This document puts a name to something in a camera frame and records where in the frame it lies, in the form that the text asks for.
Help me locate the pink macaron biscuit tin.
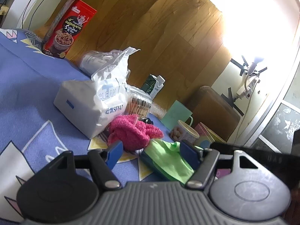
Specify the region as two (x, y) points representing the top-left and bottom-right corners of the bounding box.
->
(194, 122), (226, 149)

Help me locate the patterned paper cup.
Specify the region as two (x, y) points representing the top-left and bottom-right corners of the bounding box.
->
(169, 120), (199, 144)

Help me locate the white tissue pack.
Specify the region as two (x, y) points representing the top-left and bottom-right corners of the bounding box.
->
(54, 47), (138, 139)

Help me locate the green cloth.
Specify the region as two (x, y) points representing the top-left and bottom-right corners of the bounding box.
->
(143, 139), (194, 184)

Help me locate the pink fuzzy sock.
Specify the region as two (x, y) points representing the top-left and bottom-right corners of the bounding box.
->
(107, 114), (164, 152)

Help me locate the red cereal box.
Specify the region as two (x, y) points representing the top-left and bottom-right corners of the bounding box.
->
(42, 0), (97, 59)

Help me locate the white power strip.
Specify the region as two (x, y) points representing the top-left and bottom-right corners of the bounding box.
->
(236, 76), (260, 99)

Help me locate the small black object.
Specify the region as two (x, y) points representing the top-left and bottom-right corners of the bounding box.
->
(140, 117), (154, 125)

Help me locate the white power cable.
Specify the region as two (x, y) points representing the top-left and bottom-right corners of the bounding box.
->
(233, 91), (254, 141)

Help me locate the clear crumpled plastic bag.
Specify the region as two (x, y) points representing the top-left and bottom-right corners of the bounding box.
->
(78, 49), (125, 76)

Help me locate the brown chair backrest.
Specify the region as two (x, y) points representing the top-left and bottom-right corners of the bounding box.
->
(184, 86), (241, 141)

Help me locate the cotton swab box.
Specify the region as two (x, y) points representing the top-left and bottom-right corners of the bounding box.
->
(125, 85), (152, 120)

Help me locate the blue plastic pencil case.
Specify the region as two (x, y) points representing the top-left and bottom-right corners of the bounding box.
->
(139, 150), (172, 181)

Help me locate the mint green mug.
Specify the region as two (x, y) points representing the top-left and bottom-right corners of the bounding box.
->
(161, 100), (193, 130)

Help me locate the green white drink carton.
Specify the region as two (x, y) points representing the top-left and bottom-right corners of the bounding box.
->
(141, 74), (165, 100)

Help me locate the blue patterned tablecloth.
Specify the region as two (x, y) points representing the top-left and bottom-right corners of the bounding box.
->
(0, 27), (179, 225)

